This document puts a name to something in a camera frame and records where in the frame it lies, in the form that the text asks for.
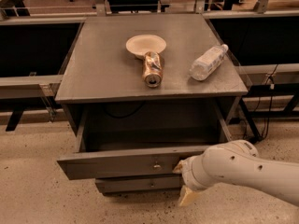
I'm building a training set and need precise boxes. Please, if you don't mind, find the crushed golden soda can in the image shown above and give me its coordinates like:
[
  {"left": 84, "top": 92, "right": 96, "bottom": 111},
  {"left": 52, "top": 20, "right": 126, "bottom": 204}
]
[{"left": 142, "top": 51, "right": 163, "bottom": 88}]

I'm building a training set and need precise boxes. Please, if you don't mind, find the metal railing frame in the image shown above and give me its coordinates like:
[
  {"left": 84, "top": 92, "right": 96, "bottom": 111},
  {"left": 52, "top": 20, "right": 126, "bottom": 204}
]
[{"left": 0, "top": 0, "right": 299, "bottom": 133}]

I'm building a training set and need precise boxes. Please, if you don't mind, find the black cable behind cabinet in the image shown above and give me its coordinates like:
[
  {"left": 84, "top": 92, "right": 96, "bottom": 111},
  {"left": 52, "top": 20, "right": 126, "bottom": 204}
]
[{"left": 102, "top": 101, "right": 147, "bottom": 119}]

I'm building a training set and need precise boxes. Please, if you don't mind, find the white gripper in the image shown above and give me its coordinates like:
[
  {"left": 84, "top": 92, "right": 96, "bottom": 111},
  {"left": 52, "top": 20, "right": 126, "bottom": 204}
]
[{"left": 173, "top": 154, "right": 218, "bottom": 207}]

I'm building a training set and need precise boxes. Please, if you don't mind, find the grey drawer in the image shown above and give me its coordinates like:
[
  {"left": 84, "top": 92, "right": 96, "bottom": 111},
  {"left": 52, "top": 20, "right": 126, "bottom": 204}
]
[
  {"left": 95, "top": 175, "right": 183, "bottom": 194},
  {"left": 58, "top": 104, "right": 232, "bottom": 180}
]

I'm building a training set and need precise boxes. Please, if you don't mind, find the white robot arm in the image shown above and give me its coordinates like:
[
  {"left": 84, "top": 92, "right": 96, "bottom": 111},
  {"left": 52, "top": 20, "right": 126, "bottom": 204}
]
[{"left": 174, "top": 140, "right": 299, "bottom": 206}]

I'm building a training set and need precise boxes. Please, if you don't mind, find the grey top drawer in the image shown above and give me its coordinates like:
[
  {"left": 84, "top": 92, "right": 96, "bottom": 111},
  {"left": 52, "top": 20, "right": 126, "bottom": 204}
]
[{"left": 58, "top": 104, "right": 232, "bottom": 180}]

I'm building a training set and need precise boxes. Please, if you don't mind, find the clear plastic water bottle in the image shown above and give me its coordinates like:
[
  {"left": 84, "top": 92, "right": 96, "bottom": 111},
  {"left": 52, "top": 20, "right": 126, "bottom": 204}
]
[{"left": 190, "top": 44, "right": 228, "bottom": 81}]

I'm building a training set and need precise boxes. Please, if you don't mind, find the grey middle drawer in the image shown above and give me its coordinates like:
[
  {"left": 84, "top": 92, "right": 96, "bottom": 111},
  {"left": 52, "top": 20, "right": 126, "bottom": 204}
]
[{"left": 95, "top": 175, "right": 183, "bottom": 194}]

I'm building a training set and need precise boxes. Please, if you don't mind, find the white paper bowl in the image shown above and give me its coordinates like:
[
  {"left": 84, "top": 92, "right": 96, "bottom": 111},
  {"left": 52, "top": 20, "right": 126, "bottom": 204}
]
[{"left": 126, "top": 35, "right": 166, "bottom": 59}]

